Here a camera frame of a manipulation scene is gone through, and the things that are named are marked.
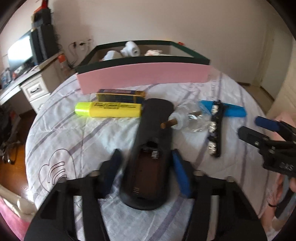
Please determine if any computer monitor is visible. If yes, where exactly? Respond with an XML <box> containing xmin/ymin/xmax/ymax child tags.
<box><xmin>8</xmin><ymin>31</ymin><xmax>35</xmax><ymax>72</ymax></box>

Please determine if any pink green storage box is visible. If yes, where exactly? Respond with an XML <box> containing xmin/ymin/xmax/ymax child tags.
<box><xmin>76</xmin><ymin>40</ymin><xmax>212</xmax><ymax>94</ymax></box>

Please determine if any yellow highlighter marker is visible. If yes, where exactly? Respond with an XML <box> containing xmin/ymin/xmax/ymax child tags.
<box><xmin>75</xmin><ymin>101</ymin><xmax>142</xmax><ymax>118</ymax></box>

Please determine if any black computer tower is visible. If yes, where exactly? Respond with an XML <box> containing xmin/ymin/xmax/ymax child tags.
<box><xmin>36</xmin><ymin>24</ymin><xmax>59</xmax><ymax>64</ymax></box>

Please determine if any black strip with beads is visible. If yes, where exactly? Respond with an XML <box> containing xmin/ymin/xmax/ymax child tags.
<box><xmin>208</xmin><ymin>100</ymin><xmax>225</xmax><ymax>158</ymax></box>

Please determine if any white camera toy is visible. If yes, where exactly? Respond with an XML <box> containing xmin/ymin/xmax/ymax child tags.
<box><xmin>120</xmin><ymin>41</ymin><xmax>140</xmax><ymax>57</ymax></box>

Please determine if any blue highlighter marker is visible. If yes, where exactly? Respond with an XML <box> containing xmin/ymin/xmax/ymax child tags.
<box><xmin>200</xmin><ymin>100</ymin><xmax>247</xmax><ymax>118</ymax></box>

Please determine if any orange cap bottle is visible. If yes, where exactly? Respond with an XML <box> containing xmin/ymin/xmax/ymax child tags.
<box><xmin>58</xmin><ymin>53</ymin><xmax>67</xmax><ymax>69</ymax></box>

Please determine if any pink white brick model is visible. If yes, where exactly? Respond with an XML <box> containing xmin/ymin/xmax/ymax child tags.
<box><xmin>144</xmin><ymin>50</ymin><xmax>163</xmax><ymax>56</ymax></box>

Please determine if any black speaker on tower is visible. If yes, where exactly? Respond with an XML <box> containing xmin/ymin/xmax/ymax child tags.
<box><xmin>32</xmin><ymin>9</ymin><xmax>52</xmax><ymax>28</ymax></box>

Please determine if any person's right hand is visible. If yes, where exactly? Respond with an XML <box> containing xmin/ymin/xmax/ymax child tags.
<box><xmin>276</xmin><ymin>174</ymin><xmax>295</xmax><ymax>202</ymax></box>

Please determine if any white desk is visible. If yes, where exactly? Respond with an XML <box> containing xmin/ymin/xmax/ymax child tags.
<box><xmin>1</xmin><ymin>52</ymin><xmax>64</xmax><ymax>113</ymax></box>

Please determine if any black remote control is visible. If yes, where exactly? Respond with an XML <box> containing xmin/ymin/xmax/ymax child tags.
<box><xmin>119</xmin><ymin>98</ymin><xmax>174</xmax><ymax>210</ymax></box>

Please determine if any white figurine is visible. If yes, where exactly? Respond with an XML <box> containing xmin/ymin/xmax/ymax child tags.
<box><xmin>101</xmin><ymin>50</ymin><xmax>122</xmax><ymax>61</ymax></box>

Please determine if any blue gold rectangular box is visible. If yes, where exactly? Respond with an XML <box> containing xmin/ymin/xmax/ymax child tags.
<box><xmin>96</xmin><ymin>89</ymin><xmax>146</xmax><ymax>104</ymax></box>

